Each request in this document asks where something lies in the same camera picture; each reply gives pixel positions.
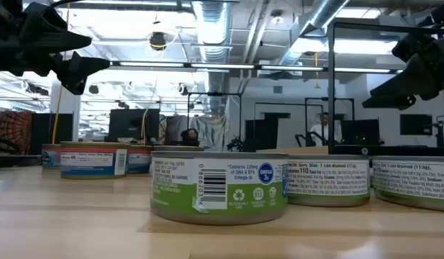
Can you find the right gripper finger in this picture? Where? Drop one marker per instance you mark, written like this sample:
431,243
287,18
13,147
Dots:
423,48
405,90

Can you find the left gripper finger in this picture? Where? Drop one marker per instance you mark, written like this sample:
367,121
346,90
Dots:
79,70
52,32

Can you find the green label tuna can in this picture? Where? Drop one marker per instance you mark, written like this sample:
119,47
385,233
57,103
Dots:
412,183
221,187
327,180

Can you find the background black robot arm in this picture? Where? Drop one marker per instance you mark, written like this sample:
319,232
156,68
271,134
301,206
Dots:
302,138
236,144

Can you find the black desk monitor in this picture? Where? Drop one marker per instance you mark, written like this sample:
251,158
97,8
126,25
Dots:
362,132

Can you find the black cabinet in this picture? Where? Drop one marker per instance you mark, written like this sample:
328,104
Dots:
43,133

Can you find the black computer monitor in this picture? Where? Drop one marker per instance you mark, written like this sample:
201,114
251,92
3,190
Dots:
133,124

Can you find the red patterned tapestry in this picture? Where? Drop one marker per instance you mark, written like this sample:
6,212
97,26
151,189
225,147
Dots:
13,131

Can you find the person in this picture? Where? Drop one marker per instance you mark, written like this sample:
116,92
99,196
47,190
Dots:
189,136
320,131

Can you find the long ceiling light bar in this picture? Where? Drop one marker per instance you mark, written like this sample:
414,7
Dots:
221,66

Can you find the black display panel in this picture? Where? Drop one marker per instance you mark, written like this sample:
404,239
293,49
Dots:
261,135

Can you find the black wall screen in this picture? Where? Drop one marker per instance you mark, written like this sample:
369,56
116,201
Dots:
416,124

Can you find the black camera on stand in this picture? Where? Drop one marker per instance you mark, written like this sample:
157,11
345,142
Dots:
440,135

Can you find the wooden shelf with black frame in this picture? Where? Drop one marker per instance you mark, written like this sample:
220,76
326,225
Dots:
331,90

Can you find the black dome camera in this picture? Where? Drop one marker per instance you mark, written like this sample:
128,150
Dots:
157,40

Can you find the background black metal frame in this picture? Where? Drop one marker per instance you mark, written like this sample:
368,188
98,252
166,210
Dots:
214,94

